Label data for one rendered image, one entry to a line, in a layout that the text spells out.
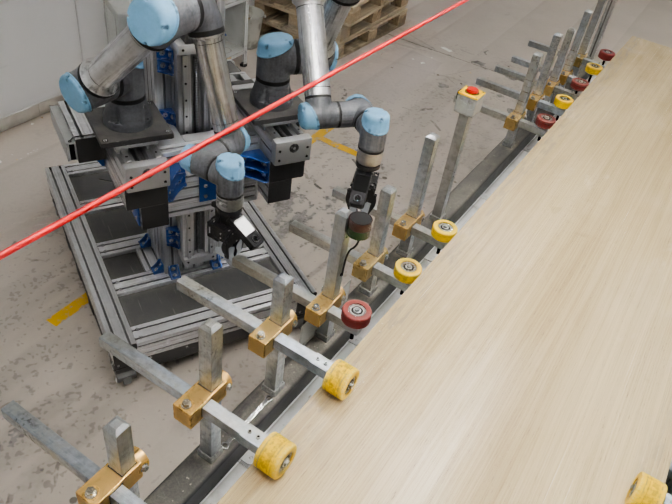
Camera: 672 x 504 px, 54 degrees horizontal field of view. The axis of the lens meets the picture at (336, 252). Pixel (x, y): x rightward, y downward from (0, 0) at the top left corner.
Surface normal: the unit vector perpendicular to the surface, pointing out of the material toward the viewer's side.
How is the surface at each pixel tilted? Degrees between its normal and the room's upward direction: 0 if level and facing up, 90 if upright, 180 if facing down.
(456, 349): 0
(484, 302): 0
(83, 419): 0
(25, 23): 90
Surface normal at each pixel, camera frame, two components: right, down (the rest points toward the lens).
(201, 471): 0.12, -0.76
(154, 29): -0.42, 0.47
